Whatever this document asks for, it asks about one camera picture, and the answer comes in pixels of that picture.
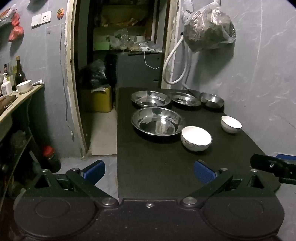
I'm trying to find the small steel bowl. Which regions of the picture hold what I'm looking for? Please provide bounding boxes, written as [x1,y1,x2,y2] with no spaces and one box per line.
[200,92,225,109]

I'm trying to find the red plastic bag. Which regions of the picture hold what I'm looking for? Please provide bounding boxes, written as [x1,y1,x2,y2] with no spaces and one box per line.
[10,13,21,26]
[8,25,25,42]

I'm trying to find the hanging clear plastic bag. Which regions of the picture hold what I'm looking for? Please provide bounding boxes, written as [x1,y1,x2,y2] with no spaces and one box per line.
[183,0,237,53]

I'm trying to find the dark cabinet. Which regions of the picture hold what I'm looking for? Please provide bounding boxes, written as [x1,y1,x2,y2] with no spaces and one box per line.
[105,51,166,90]

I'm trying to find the white bowl with thin rim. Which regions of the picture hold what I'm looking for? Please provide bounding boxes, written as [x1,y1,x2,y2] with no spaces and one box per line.
[16,80,32,94]

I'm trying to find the cream shelf unit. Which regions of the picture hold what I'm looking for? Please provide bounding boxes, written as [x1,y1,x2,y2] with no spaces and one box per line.
[0,83,47,197]

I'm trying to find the large white ceramic bowl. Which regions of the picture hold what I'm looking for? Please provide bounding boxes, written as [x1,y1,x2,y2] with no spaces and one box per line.
[181,126,212,152]

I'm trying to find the yellow container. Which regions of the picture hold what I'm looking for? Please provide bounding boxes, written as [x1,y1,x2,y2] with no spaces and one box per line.
[81,85,113,113]

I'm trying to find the small white ceramic bowl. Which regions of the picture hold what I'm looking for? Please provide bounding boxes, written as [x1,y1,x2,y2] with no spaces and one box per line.
[220,115,242,134]

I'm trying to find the white hose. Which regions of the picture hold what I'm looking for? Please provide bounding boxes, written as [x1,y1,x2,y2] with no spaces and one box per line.
[162,32,193,85]

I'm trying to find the cardboard box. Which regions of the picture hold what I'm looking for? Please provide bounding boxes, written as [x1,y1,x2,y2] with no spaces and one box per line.
[100,5,148,27]

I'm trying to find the dark sauce bottle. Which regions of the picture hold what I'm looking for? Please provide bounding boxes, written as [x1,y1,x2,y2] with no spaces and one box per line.
[8,62,16,91]

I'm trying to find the dark wine bottle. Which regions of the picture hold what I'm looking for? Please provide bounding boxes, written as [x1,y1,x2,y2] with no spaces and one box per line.
[14,56,26,86]

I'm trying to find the large deep steel plate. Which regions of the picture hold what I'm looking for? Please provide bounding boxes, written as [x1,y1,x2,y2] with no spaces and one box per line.
[131,107,186,137]

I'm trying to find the white cable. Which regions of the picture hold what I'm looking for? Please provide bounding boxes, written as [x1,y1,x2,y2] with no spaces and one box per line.
[142,47,161,70]

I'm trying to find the brown wooden board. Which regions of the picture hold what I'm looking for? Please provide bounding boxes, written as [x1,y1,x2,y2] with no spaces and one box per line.
[0,94,18,114]

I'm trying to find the green box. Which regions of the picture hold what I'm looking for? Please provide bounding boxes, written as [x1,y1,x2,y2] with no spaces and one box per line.
[93,35,111,51]

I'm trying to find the red capped dark bottle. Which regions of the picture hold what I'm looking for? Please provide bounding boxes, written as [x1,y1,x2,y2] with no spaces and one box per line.
[41,146,62,173]

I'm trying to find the white door frame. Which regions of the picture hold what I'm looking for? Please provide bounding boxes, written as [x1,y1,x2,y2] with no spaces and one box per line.
[63,0,182,158]

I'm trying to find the white pump bottle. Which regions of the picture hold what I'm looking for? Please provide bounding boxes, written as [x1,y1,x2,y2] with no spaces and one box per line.
[1,73,13,96]

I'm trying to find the white wall switch panel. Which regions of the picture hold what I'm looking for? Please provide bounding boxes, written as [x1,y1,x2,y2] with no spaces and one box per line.
[31,10,52,29]

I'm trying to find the black plastic bag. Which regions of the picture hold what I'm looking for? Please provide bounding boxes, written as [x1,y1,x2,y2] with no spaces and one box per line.
[79,59,109,90]

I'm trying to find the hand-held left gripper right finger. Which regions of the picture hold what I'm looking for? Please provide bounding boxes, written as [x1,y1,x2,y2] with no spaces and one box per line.
[181,159,282,208]

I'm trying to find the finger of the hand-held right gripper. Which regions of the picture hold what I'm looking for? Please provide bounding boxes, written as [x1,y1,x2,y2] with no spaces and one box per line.
[250,153,296,174]

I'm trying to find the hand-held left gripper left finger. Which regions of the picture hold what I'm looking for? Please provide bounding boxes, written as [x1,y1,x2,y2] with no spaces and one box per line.
[25,159,119,208]

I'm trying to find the crumpled clear plastic bag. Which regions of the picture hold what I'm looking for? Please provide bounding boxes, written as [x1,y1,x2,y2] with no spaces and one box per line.
[110,29,130,49]

